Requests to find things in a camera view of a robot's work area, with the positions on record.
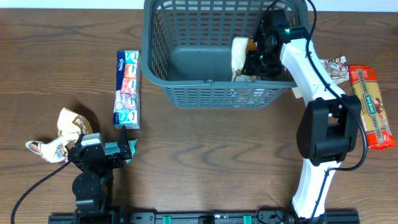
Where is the snack bag with barcode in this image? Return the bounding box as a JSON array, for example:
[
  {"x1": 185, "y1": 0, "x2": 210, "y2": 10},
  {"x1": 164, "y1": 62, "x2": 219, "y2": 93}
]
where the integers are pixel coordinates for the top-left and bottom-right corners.
[{"x1": 231, "y1": 37, "x2": 257, "y2": 82}]

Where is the red spaghetti package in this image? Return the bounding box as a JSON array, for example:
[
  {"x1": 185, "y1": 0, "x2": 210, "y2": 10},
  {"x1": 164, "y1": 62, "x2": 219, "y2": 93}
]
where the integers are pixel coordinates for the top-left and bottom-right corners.
[{"x1": 349, "y1": 65, "x2": 396, "y2": 150}]

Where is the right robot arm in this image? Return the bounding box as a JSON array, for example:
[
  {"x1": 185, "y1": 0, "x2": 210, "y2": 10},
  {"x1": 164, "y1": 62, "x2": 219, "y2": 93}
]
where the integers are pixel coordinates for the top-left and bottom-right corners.
[{"x1": 241, "y1": 9, "x2": 365, "y2": 223}]

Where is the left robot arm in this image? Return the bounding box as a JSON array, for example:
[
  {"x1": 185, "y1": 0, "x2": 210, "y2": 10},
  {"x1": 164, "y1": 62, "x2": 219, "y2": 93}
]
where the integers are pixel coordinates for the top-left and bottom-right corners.
[{"x1": 68, "y1": 126, "x2": 132, "y2": 223}]

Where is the teal packet under gripper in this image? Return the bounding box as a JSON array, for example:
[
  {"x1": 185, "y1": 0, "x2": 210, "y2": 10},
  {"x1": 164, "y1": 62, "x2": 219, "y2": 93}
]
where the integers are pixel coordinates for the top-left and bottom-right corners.
[{"x1": 126, "y1": 139, "x2": 137, "y2": 163}]

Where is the crumpled beige snack bag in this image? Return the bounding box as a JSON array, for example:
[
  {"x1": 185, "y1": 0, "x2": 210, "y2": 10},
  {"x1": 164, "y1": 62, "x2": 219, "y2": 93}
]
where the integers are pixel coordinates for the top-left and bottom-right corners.
[{"x1": 25, "y1": 108, "x2": 93, "y2": 164}]

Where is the Kleenex tissue multipack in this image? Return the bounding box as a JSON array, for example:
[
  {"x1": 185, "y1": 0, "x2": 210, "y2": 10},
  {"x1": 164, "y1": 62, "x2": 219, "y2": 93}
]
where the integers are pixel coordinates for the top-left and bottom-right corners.
[{"x1": 113, "y1": 50, "x2": 141, "y2": 129}]

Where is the grey plastic basket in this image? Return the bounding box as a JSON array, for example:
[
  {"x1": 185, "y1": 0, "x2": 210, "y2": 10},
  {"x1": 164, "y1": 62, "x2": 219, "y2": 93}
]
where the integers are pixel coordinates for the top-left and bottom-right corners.
[{"x1": 141, "y1": 0, "x2": 310, "y2": 108}]

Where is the black cable left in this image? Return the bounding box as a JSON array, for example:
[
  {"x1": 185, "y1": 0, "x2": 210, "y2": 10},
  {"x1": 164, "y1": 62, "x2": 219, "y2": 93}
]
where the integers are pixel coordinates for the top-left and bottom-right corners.
[{"x1": 11, "y1": 159, "x2": 73, "y2": 224}]

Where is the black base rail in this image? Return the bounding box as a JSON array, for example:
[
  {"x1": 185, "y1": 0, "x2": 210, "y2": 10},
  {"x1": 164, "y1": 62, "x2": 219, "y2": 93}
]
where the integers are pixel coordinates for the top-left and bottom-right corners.
[{"x1": 48, "y1": 208, "x2": 361, "y2": 224}]

